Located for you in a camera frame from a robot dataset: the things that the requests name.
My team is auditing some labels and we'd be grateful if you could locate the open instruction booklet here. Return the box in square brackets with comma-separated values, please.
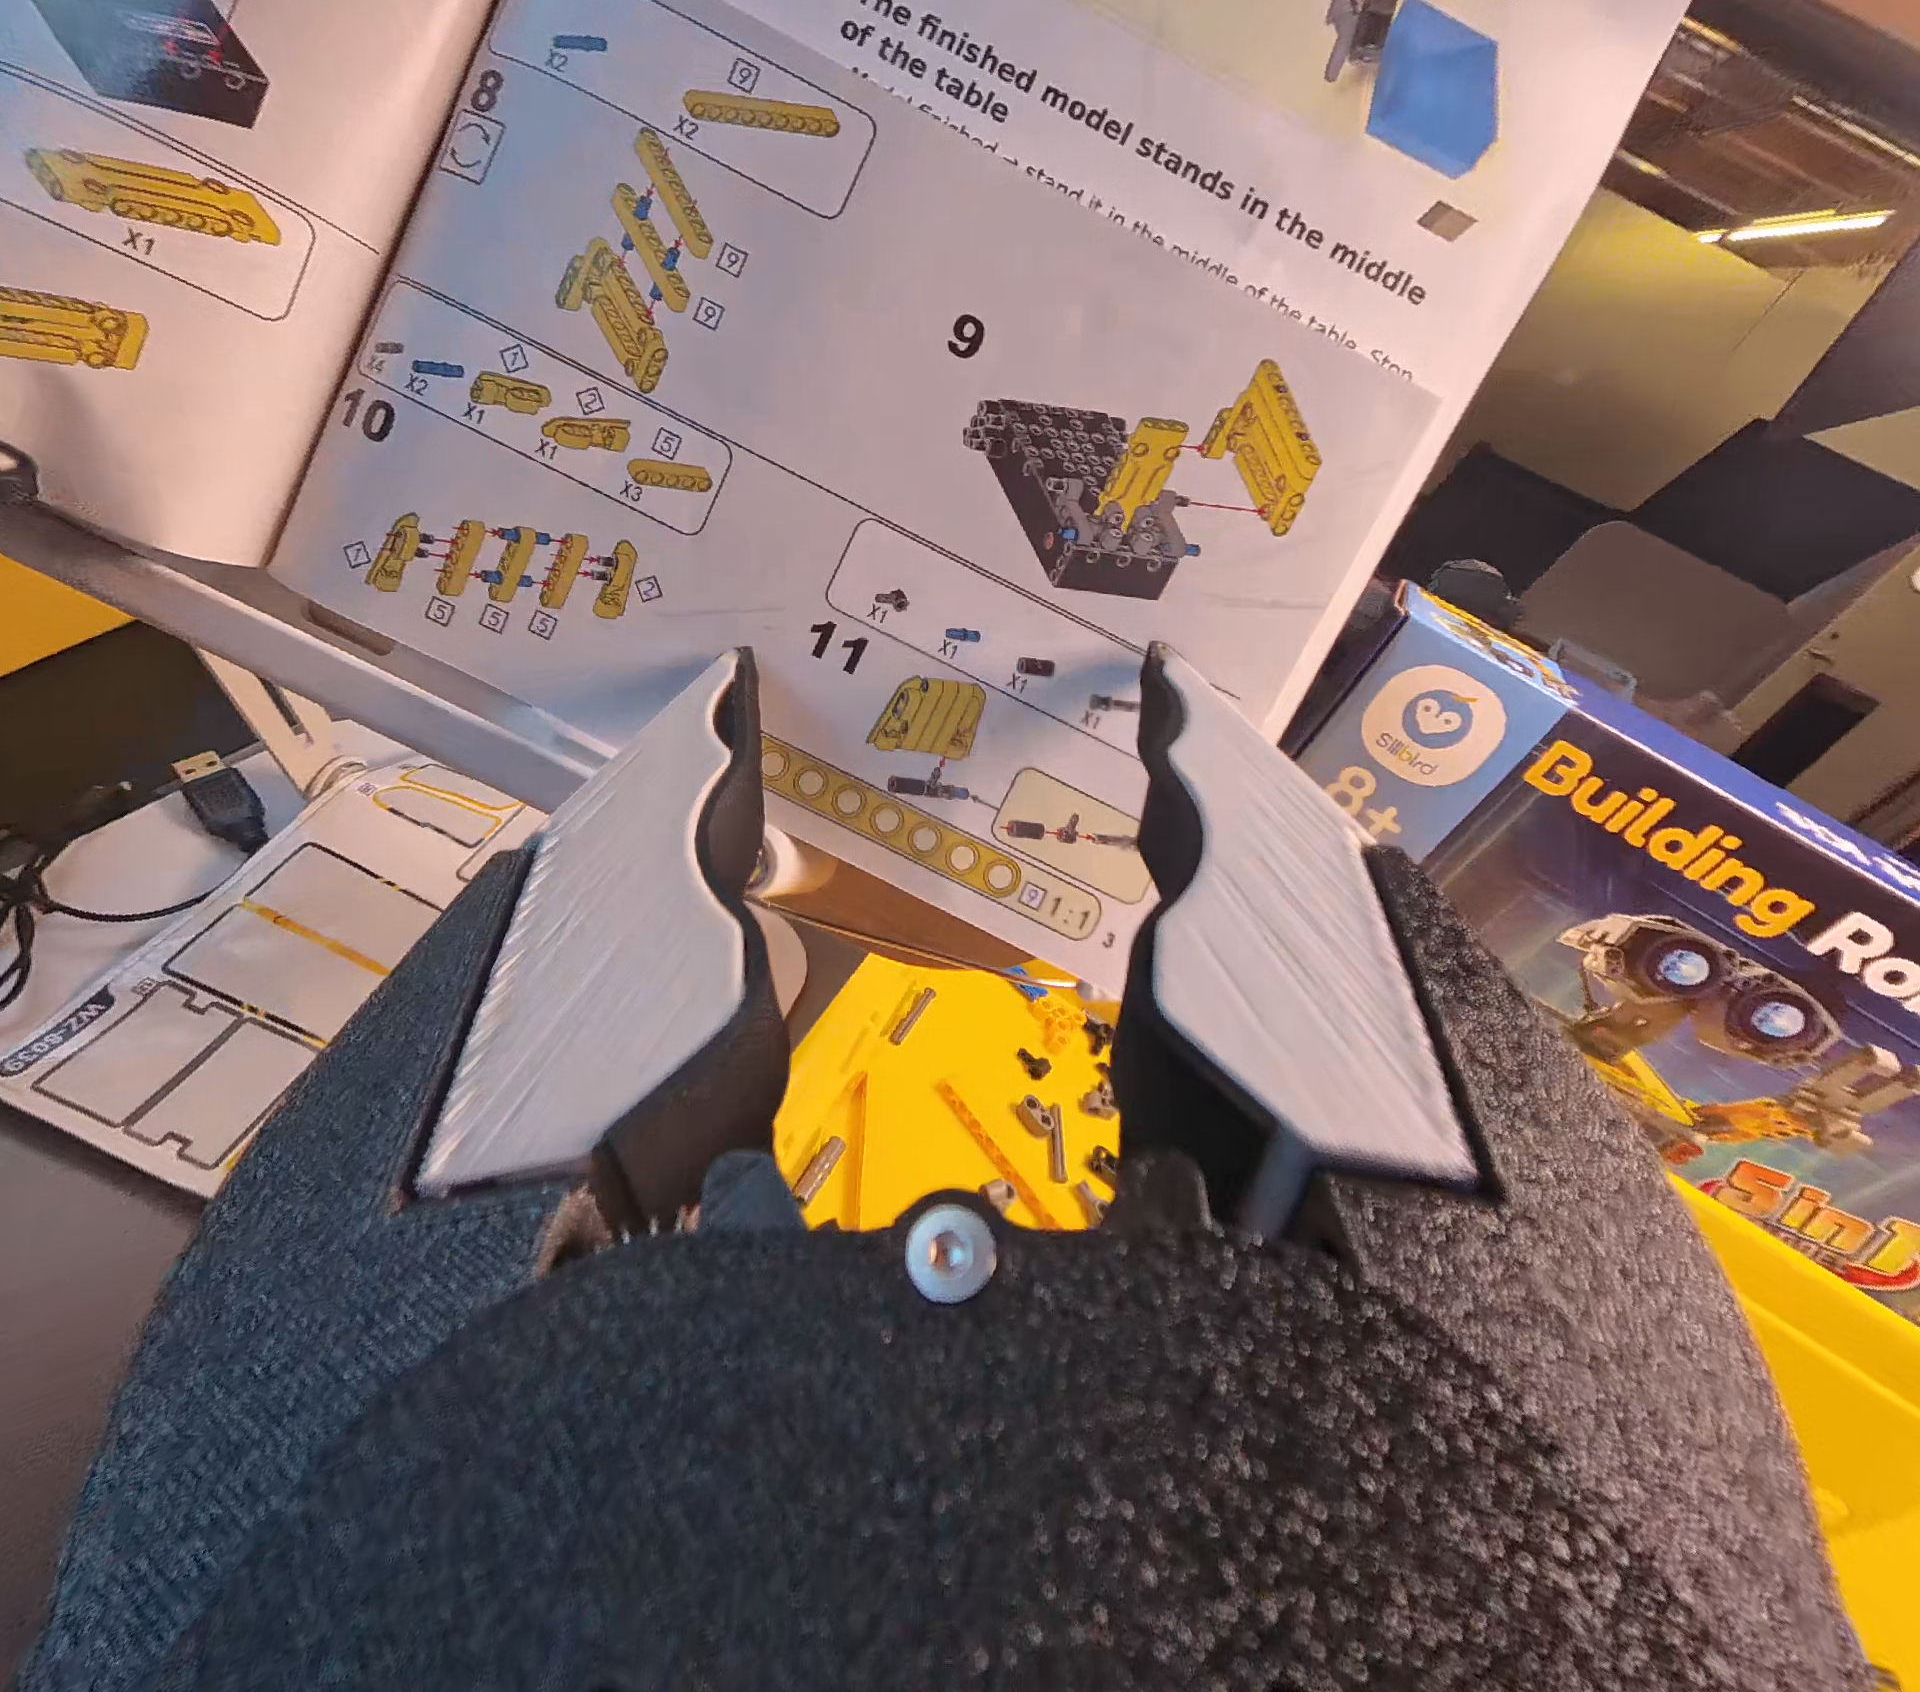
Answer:
[0, 0, 1449, 992]

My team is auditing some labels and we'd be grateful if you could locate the printed task sheet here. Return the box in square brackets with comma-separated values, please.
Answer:
[335, 0, 1798, 751]

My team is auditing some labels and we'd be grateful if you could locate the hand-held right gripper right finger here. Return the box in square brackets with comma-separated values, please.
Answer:
[1111, 642, 1506, 1243]

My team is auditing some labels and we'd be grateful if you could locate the blue toy kit box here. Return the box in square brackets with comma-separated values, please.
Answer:
[1286, 579, 1920, 1326]

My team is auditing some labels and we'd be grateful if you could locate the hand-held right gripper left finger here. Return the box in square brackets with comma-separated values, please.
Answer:
[411, 647, 794, 1219]

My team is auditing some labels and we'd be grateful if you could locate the black USB cable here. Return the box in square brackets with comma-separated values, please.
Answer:
[0, 747, 271, 1021]

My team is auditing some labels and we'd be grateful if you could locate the black box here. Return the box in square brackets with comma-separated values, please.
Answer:
[0, 618, 258, 854]

